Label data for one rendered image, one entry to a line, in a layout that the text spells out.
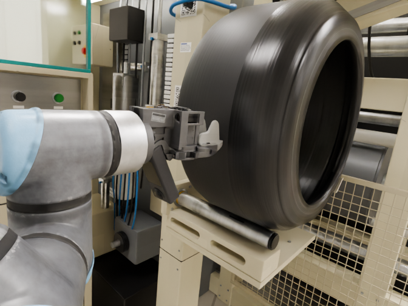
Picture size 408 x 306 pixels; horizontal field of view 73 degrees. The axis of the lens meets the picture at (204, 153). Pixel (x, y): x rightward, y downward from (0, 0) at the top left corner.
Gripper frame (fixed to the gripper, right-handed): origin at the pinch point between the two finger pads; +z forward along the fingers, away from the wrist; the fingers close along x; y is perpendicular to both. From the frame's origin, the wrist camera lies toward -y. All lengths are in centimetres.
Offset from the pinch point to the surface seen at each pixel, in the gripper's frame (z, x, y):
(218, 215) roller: 15.1, 8.2, -23.2
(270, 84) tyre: 2.9, -8.4, 13.0
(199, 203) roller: 15.5, 16.2, -22.7
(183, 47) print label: 21.9, 36.3, 23.5
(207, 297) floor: 76, 53, -114
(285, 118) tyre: 4.7, -11.5, 7.1
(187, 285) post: 27, 28, -65
